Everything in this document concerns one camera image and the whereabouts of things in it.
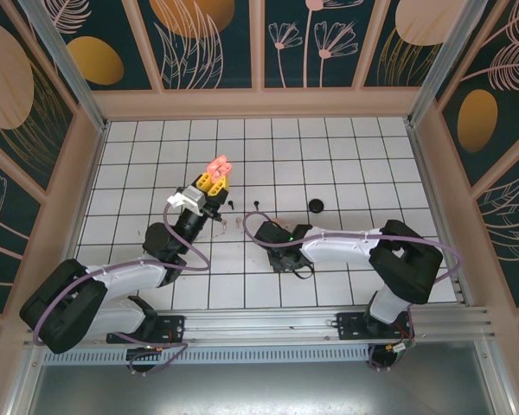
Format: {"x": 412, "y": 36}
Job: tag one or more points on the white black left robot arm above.
{"x": 130, "y": 276}

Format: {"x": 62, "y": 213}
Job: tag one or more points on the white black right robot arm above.
{"x": 337, "y": 248}

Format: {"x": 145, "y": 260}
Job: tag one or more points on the aluminium table edge profile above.
{"x": 428, "y": 186}
{"x": 93, "y": 173}

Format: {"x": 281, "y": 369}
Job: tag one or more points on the dark panel orange circle leaves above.
{"x": 190, "y": 52}

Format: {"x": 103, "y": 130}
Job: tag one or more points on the dark panel outlined flowers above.
{"x": 303, "y": 65}

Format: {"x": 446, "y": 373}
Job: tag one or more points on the grey metal sheet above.
{"x": 259, "y": 393}

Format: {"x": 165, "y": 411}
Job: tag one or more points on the dark panel single flower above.
{"x": 4, "y": 225}

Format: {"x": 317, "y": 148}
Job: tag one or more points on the dark panel peach circle gold lines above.
{"x": 8, "y": 86}

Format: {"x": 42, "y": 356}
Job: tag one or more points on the dark panel feather outlines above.
{"x": 510, "y": 225}

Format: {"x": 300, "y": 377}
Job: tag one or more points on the dark panel gold oval feathers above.
{"x": 501, "y": 86}

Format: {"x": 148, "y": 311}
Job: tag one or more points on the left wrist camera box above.
{"x": 190, "y": 196}

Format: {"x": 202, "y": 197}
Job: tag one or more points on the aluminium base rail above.
{"x": 259, "y": 328}

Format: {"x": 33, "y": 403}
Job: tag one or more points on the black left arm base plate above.
{"x": 173, "y": 328}

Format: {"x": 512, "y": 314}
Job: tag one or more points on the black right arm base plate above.
{"x": 350, "y": 328}

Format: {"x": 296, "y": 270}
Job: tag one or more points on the aluminium corner post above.
{"x": 65, "y": 65}
{"x": 447, "y": 60}

